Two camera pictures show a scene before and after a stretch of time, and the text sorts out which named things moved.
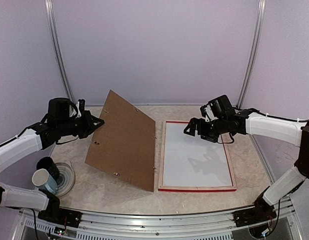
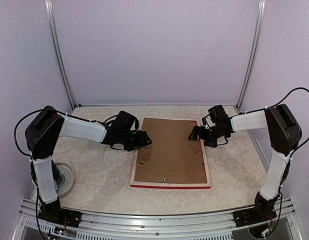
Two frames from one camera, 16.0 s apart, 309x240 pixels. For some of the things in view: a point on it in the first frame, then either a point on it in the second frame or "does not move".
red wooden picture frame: (161, 187) to (172, 161)
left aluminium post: (51, 14) does not move
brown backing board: (124, 145) to (171, 157)
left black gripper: (88, 119) to (142, 141)
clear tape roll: (66, 181) does not move
